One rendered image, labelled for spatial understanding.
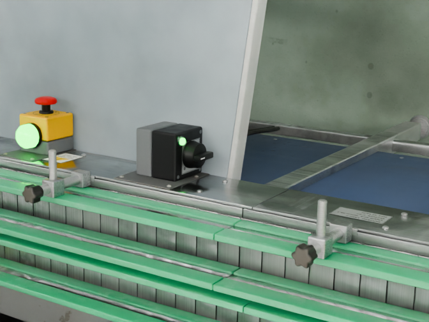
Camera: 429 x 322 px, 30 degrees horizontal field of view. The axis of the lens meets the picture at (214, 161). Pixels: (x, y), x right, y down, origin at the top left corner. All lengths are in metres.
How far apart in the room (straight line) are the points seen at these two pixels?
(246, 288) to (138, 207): 0.22
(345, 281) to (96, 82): 0.60
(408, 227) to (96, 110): 0.63
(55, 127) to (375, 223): 0.63
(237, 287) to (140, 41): 0.49
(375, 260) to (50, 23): 0.78
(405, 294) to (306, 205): 0.20
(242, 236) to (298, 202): 0.14
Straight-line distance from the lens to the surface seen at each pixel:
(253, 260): 1.19
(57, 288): 1.38
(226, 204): 1.19
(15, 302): 1.54
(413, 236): 1.09
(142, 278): 1.20
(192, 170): 1.32
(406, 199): 1.33
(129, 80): 1.42
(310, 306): 1.07
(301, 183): 1.34
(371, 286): 1.11
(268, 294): 1.10
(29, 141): 1.46
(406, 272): 1.01
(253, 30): 1.27
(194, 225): 1.14
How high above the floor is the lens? 1.85
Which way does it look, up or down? 56 degrees down
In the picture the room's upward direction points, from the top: 110 degrees counter-clockwise
